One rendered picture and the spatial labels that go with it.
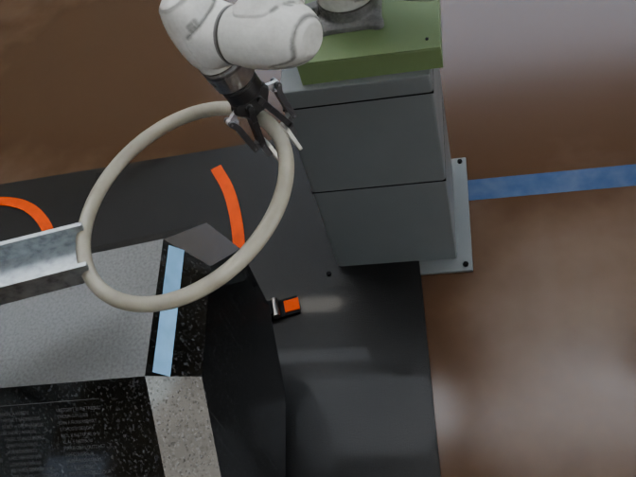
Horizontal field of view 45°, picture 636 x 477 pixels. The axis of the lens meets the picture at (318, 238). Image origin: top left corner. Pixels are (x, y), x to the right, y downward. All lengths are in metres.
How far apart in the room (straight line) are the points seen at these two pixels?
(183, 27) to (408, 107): 0.86
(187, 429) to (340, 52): 0.99
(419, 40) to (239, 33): 0.77
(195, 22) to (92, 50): 2.70
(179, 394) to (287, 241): 1.22
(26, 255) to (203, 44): 0.60
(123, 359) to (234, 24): 0.71
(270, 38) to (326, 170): 1.02
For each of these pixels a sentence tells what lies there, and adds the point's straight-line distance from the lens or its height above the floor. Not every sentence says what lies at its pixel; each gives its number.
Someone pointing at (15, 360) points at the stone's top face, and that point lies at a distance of 1.73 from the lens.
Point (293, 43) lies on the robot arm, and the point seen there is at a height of 1.35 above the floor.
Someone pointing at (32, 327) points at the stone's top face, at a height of 0.84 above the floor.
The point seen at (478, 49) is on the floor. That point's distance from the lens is 3.29.
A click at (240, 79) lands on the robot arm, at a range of 1.43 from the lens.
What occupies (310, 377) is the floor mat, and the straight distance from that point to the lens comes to 2.40.
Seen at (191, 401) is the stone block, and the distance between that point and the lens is 1.61.
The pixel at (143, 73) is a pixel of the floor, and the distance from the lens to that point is 3.72.
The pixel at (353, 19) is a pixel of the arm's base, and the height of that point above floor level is 0.91.
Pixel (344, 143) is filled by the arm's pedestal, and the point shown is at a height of 0.59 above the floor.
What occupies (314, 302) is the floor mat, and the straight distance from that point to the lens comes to 2.54.
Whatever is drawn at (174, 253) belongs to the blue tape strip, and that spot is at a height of 0.82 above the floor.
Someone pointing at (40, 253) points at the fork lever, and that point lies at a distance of 1.66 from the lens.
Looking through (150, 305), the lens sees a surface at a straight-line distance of 1.40.
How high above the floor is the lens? 2.08
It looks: 50 degrees down
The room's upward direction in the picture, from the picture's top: 20 degrees counter-clockwise
